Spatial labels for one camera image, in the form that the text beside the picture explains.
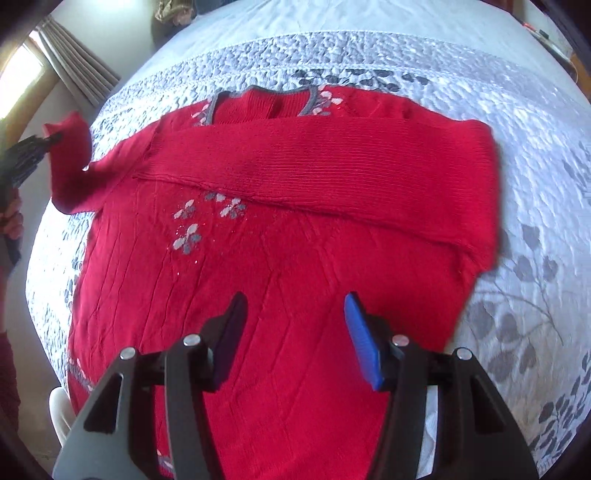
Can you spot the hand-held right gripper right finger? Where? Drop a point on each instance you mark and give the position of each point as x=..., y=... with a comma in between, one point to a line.
x=362, y=341

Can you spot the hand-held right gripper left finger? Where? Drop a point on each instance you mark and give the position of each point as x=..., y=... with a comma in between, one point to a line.
x=231, y=339

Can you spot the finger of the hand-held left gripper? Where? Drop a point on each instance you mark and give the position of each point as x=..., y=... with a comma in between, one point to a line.
x=51, y=137

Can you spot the red knit sweater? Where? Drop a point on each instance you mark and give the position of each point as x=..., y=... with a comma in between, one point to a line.
x=295, y=221

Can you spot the person's left hand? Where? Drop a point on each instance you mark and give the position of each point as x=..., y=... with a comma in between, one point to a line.
x=14, y=224

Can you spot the wooden framed window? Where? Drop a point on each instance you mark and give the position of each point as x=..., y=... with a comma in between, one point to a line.
x=27, y=78

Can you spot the beige pleated curtain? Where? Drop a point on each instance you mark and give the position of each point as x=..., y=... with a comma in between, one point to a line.
x=78, y=60

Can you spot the beige floral cushion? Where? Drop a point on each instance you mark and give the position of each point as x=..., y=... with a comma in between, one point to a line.
x=171, y=10

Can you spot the person's white trouser leg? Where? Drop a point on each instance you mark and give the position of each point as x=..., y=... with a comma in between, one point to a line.
x=62, y=415

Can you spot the white quilted leaf-print bedspread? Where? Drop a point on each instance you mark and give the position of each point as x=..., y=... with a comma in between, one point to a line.
x=517, y=184

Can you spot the cluttered side table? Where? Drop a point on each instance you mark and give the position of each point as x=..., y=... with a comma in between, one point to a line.
x=549, y=41

